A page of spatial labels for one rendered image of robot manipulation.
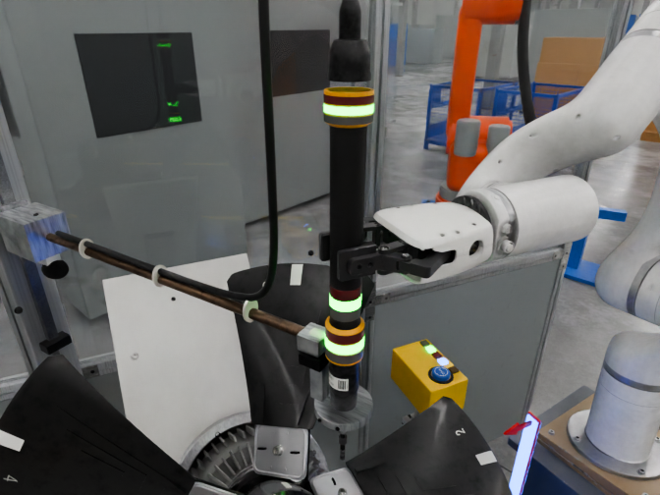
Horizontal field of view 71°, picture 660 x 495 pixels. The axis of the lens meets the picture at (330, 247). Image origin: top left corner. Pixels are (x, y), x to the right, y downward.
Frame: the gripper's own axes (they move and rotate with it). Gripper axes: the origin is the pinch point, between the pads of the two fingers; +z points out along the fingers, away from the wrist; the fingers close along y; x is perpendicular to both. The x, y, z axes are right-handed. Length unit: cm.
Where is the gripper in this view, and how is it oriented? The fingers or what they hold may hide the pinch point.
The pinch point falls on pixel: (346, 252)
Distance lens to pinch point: 46.3
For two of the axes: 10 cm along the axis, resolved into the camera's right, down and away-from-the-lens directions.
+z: -9.1, 1.8, -3.7
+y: -4.1, -4.0, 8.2
